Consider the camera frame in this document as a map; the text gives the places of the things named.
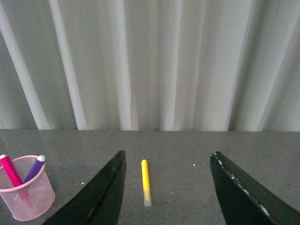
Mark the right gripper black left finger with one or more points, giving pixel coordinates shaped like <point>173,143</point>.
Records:
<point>99,202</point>

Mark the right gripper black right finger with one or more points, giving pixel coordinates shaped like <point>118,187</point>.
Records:
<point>243,200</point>

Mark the purple highlighter pen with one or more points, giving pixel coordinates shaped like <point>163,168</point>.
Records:
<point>39,162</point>

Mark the pink highlighter pen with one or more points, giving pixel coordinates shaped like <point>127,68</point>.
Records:
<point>11,173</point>

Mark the pink mesh cup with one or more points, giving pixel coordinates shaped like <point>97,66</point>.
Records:
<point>39,188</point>

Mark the yellow highlighter pen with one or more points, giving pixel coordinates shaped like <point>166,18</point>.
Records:
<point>146,183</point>

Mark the white pleated curtain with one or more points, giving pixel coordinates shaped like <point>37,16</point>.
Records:
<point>169,65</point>

